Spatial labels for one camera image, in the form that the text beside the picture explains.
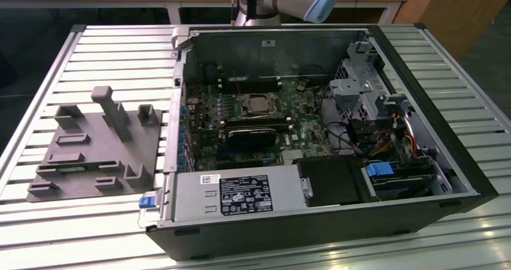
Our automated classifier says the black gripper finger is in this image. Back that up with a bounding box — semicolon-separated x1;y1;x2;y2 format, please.
250;0;286;20
221;0;252;20

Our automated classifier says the silver CPU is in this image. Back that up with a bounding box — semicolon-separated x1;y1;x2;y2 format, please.
246;98;272;112

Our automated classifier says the metal socket cover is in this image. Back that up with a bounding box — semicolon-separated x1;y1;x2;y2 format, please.
237;92;281;117

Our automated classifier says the CPU socket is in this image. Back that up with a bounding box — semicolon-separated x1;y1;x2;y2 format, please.
234;92;282;118

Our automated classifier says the perforated metal drive cage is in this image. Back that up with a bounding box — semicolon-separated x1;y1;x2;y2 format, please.
326;41;410;122

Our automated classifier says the black graphics card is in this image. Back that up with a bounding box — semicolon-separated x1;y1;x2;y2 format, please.
225;128;277;149

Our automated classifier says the green motherboard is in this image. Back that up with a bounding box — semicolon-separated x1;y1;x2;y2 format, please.
177;80;340;174

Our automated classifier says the small silver heatsink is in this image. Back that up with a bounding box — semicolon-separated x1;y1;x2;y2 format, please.
280;149;305;160

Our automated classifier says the wooden cabinet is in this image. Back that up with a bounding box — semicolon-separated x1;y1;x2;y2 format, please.
392;0;511;60

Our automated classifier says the grey parts rack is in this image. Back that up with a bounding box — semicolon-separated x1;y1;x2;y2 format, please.
23;85;165;204

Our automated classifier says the black plastic bay box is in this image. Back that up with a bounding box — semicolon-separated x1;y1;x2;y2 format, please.
292;157;368;208

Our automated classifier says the blue disk carrier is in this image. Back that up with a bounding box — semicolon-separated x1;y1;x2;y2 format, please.
362;160;436;201

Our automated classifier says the grey power supply unit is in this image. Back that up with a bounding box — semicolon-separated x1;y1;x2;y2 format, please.
156;164;310;223

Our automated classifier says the black PC case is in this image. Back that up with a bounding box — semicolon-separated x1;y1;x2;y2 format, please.
144;23;500;261

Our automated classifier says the black looped cable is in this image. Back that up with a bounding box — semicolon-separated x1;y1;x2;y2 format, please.
321;119;366;159

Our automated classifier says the coloured power wire bundle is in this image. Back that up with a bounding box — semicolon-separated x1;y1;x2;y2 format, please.
368;111;422;165

